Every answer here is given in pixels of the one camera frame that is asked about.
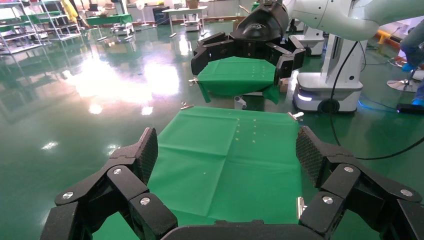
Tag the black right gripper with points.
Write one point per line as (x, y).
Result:
(261, 26)

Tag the yellow garment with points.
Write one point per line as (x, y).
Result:
(69, 10)

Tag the small white floor machine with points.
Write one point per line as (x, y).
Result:
(192, 26)
(122, 30)

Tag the green covered table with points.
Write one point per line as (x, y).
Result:
(109, 19)

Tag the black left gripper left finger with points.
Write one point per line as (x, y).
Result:
(126, 185)

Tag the white standing fan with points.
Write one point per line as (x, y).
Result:
(140, 5)

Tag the cardboard box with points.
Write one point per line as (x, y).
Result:
(192, 4)

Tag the metal shelf rack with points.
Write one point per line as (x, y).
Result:
(36, 16)
(13, 28)

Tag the round base metal stool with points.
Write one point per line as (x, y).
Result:
(402, 85)

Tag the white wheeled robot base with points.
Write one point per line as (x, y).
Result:
(331, 89)
(313, 39)

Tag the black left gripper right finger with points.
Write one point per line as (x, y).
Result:
(341, 184)

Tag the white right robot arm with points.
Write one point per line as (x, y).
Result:
(331, 16)

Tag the white table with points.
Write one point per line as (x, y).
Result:
(185, 9)

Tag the person in grey clothes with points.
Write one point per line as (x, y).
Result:
(414, 43)

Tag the black floor box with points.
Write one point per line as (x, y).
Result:
(410, 108)

